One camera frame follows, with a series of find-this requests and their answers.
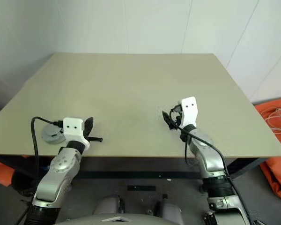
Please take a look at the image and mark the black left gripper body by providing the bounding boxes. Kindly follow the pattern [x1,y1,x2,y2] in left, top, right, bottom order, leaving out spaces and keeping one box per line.
[82,127,92,142]

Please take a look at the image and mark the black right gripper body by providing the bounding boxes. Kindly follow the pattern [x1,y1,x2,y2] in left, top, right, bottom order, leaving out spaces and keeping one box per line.
[169,104,186,130]

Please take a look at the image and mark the grey motor stator housing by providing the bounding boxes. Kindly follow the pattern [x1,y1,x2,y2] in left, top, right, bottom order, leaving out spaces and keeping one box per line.
[41,130,68,145]

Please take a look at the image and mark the round grey rotor disc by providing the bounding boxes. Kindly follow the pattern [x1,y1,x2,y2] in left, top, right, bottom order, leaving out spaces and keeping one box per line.
[41,124,65,140]

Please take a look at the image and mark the black floor strip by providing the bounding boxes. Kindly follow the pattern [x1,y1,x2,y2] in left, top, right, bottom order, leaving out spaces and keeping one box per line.
[126,185,156,192]

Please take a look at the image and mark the grey rounded left robot leg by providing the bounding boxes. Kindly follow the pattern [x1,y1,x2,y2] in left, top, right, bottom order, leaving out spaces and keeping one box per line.
[95,195,126,216]

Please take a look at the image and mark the grey rounded robot leg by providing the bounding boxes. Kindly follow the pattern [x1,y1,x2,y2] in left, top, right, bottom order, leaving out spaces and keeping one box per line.
[95,195,126,216]
[154,198,181,218]

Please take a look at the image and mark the grey rounded right robot leg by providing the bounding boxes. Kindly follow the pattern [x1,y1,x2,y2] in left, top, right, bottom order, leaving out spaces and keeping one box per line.
[154,198,181,218]

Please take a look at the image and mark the grey robot torso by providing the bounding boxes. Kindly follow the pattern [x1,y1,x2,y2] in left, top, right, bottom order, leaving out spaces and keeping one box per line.
[65,212,186,225]

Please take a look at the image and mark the small orange fabric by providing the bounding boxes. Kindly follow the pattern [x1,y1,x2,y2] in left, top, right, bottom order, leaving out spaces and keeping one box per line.
[0,154,15,188]

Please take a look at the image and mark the large orange fabric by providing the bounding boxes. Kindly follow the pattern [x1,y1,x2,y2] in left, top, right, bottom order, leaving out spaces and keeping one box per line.
[254,95,281,203]

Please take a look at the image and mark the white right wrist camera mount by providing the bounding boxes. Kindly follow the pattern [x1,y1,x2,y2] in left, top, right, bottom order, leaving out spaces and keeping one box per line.
[180,96,200,129]

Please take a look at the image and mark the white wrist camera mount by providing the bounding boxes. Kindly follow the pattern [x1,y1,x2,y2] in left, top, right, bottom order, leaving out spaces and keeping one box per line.
[180,96,200,129]
[62,117,91,149]

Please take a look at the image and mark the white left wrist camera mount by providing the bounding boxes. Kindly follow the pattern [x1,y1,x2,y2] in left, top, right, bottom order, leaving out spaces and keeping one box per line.
[62,117,91,149]

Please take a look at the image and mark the black table frame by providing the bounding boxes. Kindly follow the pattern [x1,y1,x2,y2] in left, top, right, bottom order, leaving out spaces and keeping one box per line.
[0,153,266,181]

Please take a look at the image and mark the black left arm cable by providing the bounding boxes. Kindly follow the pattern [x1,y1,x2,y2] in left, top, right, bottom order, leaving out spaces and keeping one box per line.
[15,116,65,225]

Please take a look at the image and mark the white tangled cords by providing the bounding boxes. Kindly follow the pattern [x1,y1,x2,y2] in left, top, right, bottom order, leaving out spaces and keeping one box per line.
[259,105,281,135]

